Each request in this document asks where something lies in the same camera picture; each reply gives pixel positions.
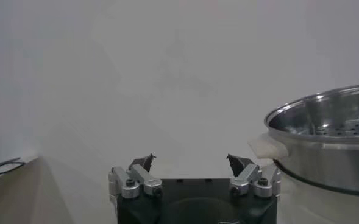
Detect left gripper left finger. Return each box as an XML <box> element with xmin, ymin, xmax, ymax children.
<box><xmin>108</xmin><ymin>153</ymin><xmax>163</xmax><ymax>200</ymax></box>

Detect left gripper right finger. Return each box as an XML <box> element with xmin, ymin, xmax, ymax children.
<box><xmin>226</xmin><ymin>153</ymin><xmax>282</xmax><ymax>198</ymax></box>

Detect stainless steel steamer basket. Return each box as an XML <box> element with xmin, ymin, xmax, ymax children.
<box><xmin>247</xmin><ymin>80</ymin><xmax>359</xmax><ymax>197</ymax></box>

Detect white electric cooker base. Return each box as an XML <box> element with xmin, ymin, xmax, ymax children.
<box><xmin>275</xmin><ymin>161</ymin><xmax>359</xmax><ymax>224</ymax></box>

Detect black and green cable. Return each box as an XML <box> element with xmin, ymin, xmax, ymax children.
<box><xmin>0</xmin><ymin>156</ymin><xmax>26</xmax><ymax>178</ymax></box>

